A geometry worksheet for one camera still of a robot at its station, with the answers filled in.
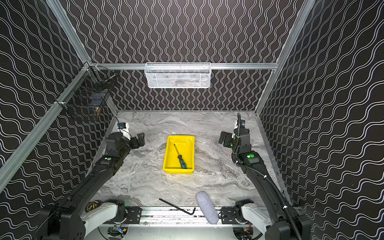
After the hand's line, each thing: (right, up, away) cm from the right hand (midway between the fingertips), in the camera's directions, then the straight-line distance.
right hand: (231, 134), depth 79 cm
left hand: (-50, -1, +3) cm, 50 cm away
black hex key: (-26, -39, -3) cm, 47 cm away
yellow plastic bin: (-26, -9, +23) cm, 35 cm away
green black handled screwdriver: (-26, -19, +10) cm, 34 cm away
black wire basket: (-85, +22, +13) cm, 89 cm away
